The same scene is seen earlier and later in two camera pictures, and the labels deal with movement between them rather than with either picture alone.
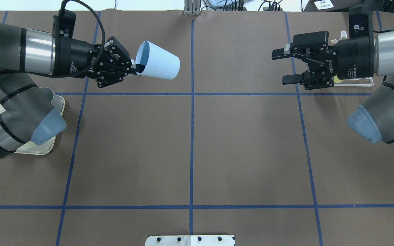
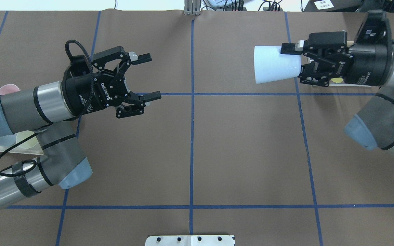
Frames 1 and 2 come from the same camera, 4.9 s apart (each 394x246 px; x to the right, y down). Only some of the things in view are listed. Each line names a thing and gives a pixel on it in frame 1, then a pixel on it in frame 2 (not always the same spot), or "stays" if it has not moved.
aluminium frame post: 192,7 stays
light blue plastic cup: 159,62 to 270,65
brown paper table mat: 224,148 stays
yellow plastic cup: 336,80 stays
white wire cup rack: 343,36 stays
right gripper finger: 281,53 to 293,49
